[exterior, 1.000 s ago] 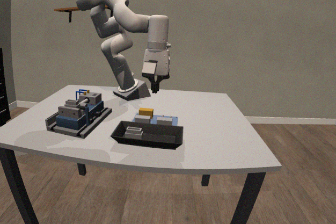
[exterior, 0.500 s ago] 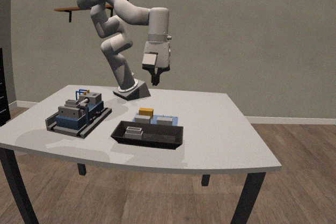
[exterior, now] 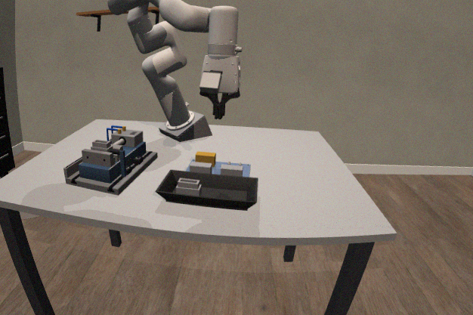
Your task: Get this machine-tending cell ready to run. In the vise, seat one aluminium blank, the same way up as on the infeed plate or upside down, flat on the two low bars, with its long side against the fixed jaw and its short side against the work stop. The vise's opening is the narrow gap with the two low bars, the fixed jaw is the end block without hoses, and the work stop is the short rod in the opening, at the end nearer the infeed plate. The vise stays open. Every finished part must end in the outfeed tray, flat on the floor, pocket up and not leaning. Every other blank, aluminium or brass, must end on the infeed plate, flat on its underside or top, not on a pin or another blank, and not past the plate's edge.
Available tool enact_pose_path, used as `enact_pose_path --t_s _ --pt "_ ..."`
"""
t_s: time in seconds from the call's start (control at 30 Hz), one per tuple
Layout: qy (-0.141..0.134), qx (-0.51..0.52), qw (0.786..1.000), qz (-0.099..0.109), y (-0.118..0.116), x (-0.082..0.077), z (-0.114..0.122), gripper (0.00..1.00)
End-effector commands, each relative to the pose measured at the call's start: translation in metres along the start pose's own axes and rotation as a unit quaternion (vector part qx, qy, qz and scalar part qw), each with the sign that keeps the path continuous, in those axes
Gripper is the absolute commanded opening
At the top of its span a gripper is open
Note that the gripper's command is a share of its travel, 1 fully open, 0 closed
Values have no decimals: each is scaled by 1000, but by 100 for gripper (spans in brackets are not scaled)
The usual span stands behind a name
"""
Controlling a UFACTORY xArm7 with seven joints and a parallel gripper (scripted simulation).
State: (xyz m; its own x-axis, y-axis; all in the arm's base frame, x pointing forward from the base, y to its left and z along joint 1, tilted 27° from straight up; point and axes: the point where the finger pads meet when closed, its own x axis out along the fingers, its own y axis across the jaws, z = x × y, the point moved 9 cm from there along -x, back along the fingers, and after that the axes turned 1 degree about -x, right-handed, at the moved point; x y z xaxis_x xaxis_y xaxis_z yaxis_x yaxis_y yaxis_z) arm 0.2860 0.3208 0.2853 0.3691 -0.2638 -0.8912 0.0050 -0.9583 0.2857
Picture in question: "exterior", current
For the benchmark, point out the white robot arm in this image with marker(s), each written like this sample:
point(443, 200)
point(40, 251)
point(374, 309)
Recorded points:
point(222, 28)

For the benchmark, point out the yellow rectangular block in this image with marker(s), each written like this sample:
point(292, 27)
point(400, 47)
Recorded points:
point(206, 157)

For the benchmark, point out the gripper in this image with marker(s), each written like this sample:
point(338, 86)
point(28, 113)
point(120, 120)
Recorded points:
point(230, 79)

